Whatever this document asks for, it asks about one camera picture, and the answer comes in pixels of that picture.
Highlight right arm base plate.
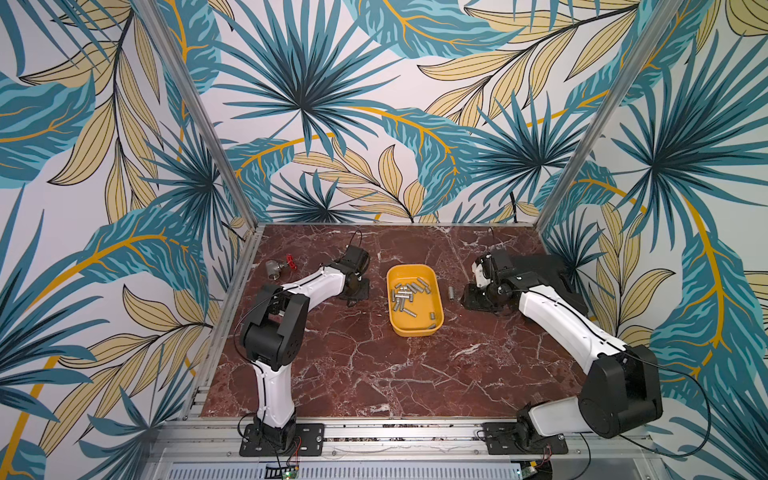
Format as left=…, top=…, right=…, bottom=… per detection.
left=480, top=422, right=568, bottom=456

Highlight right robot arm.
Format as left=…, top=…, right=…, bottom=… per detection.
left=461, top=249, right=663, bottom=445

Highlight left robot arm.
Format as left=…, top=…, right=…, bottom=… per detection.
left=241, top=245, right=370, bottom=450

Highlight metal valve red handle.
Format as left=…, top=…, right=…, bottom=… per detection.
left=264, top=254, right=297, bottom=281

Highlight yellow plastic storage box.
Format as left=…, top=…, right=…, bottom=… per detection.
left=386, top=264, right=444, bottom=337

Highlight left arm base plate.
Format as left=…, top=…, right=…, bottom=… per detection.
left=239, top=421, right=325, bottom=458

